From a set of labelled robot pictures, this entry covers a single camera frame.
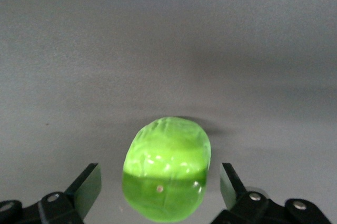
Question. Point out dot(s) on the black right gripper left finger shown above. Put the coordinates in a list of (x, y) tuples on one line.
[(76, 195)]

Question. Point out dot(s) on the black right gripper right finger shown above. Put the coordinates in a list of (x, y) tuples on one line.
[(242, 197)]

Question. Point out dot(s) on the green apple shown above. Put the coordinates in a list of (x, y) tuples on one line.
[(166, 168)]

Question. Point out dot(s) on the dark grey table mat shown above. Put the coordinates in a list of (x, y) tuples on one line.
[(105, 50)]

